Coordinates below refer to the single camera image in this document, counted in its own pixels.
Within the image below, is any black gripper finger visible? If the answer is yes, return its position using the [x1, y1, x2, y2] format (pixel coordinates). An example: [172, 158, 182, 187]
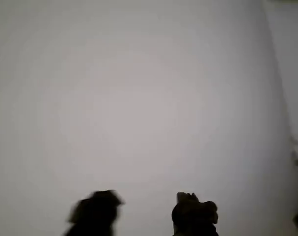
[64, 189, 126, 236]
[171, 191, 219, 236]

